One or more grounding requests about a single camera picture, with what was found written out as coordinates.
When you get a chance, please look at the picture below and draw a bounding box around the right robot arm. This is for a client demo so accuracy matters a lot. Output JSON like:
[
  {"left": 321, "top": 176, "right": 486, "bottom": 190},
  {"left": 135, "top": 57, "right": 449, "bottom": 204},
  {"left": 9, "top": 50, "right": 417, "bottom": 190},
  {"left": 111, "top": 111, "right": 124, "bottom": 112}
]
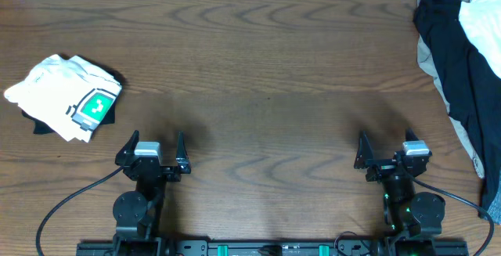
[{"left": 354, "top": 129, "right": 445, "bottom": 255}]

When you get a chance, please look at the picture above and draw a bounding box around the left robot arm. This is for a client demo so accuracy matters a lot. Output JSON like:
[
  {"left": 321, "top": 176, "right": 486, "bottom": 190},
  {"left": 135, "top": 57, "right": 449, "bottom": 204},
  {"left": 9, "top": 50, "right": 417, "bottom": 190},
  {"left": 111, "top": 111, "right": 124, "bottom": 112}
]
[{"left": 112, "top": 131, "right": 191, "bottom": 255}]

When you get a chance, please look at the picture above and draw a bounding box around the black leggings red waistband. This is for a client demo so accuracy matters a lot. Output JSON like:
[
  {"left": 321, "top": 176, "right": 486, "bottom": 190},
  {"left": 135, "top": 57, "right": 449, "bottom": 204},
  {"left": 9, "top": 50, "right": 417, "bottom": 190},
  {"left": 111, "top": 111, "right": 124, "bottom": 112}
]
[{"left": 413, "top": 0, "right": 500, "bottom": 222}]

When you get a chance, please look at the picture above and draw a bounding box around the folded white graphic t-shirt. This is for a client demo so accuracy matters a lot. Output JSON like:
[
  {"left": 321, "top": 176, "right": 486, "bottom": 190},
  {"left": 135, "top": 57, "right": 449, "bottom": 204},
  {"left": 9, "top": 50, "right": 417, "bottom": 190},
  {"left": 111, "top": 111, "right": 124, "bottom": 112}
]
[{"left": 4, "top": 54, "right": 122, "bottom": 142}]

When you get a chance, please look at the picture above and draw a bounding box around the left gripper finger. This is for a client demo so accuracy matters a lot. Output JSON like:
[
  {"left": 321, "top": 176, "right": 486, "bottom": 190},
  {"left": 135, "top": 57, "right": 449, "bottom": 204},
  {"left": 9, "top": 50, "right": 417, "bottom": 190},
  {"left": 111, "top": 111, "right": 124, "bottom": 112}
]
[
  {"left": 175, "top": 132, "right": 191, "bottom": 174},
  {"left": 115, "top": 130, "right": 139, "bottom": 166}
]

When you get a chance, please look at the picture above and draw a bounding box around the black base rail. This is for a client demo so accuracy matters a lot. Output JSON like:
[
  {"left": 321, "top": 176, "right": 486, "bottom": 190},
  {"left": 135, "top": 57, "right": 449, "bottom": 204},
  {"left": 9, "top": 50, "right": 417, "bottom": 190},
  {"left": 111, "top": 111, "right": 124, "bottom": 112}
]
[{"left": 76, "top": 238, "right": 469, "bottom": 256}]

